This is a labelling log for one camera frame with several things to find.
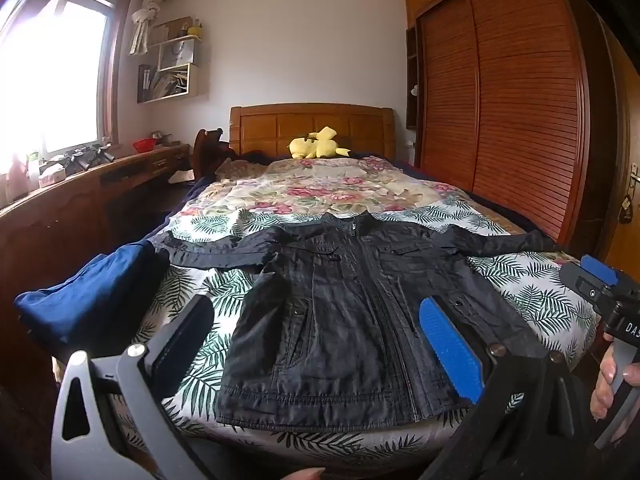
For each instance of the yellow plush toy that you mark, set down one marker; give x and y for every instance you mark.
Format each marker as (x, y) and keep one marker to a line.
(312, 147)

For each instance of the black tools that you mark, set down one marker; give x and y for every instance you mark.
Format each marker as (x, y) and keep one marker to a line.
(82, 156)

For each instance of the pink tissue box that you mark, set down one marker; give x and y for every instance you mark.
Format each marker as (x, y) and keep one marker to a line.
(51, 178)

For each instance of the person's right hand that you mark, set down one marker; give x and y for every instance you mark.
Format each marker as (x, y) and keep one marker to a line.
(605, 385)

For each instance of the dark door charm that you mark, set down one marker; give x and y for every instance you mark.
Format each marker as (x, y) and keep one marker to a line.
(625, 212)

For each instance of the long wooden desk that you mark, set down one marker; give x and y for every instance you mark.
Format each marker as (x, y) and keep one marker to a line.
(60, 210)

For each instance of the white wall shelf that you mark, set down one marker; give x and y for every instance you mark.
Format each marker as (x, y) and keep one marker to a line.
(196, 82)

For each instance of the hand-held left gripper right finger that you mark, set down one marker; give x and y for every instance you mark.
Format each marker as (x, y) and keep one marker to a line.
(450, 350)

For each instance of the pink bottle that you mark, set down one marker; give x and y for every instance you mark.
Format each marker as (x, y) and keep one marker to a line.
(16, 177)

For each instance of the wooden door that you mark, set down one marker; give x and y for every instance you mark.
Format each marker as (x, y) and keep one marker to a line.
(627, 135)

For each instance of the blue folded clothes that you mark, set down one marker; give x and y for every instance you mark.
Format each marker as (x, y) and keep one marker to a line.
(90, 295)

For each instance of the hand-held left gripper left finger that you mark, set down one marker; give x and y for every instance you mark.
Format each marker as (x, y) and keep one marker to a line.
(185, 340)

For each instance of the wooden chair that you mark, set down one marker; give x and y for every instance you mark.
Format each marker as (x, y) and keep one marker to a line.
(202, 152)

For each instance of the black jacket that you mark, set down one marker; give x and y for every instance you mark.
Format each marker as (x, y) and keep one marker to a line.
(340, 320)

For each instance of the small yellow figure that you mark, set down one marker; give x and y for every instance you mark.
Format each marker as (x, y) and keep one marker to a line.
(195, 29)

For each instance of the person's left hand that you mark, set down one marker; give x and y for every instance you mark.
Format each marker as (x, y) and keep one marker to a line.
(302, 474)

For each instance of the wooden louvered wardrobe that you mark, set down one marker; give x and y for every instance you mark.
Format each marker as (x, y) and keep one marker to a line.
(500, 110)

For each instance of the floral quilt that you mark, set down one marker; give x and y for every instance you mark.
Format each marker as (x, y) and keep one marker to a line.
(300, 190)

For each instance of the tied beige curtain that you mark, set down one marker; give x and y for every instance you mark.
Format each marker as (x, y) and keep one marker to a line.
(142, 25)

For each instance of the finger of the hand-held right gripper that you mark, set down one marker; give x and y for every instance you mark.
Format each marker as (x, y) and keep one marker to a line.
(582, 287)
(597, 270)

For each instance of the red bowl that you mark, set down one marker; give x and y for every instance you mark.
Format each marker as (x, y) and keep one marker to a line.
(144, 145)

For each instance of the wooden bed headboard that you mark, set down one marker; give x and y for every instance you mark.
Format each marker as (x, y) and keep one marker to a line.
(270, 130)

